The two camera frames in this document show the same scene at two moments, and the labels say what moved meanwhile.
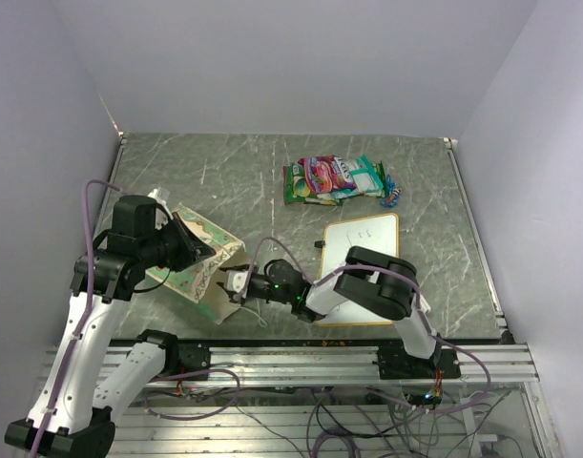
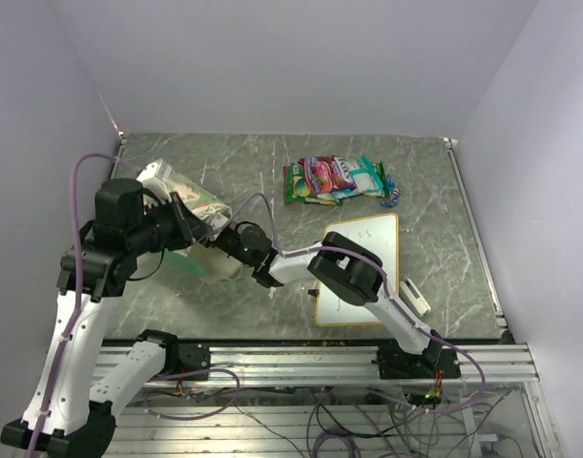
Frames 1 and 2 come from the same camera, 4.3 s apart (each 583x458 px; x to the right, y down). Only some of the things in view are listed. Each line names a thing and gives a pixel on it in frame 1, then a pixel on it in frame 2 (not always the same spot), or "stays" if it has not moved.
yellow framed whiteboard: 378,233 stays
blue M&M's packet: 392,193 stays
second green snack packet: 297,188 stays
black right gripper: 245,268 -> 211,244
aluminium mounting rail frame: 330,400 stays
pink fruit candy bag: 327,174 stays
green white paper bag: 200,282 -> 160,180
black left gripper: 192,248 -> 190,228
